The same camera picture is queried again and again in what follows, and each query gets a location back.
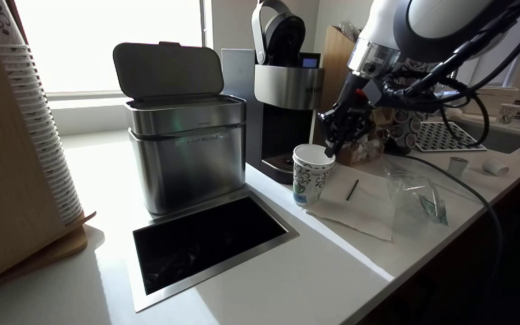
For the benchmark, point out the clear plastic bag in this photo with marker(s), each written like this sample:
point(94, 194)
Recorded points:
point(415, 195)

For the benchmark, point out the countertop trash chute frame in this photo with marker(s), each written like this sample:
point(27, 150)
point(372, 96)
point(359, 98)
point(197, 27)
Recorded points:
point(177, 253)

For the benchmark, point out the wooden cup dispenser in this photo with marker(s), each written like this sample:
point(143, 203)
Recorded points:
point(29, 217)

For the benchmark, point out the patterned bottom paper cup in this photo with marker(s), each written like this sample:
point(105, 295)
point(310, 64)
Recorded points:
point(305, 195)

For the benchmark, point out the black stir stick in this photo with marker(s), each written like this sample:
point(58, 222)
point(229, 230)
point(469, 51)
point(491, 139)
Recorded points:
point(350, 192)

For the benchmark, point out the small white cup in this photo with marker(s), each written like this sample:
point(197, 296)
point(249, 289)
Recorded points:
point(457, 165)

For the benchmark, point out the stack of paper cups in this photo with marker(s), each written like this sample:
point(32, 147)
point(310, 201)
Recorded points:
point(31, 98)

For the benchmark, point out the black coffee machine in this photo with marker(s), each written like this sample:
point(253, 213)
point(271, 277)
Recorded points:
point(287, 83)

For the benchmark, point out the patterned paper cup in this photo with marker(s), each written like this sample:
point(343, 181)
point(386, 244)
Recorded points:
point(305, 195)
point(310, 166)

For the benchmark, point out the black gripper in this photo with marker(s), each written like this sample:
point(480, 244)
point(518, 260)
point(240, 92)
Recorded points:
point(348, 118)

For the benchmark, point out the steel trash bin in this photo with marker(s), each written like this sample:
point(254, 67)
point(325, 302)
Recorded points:
point(188, 136)

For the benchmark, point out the patterned mat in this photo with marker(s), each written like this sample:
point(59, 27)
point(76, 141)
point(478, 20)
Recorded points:
point(444, 138)

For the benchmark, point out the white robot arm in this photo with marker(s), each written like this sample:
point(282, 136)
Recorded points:
point(404, 55)

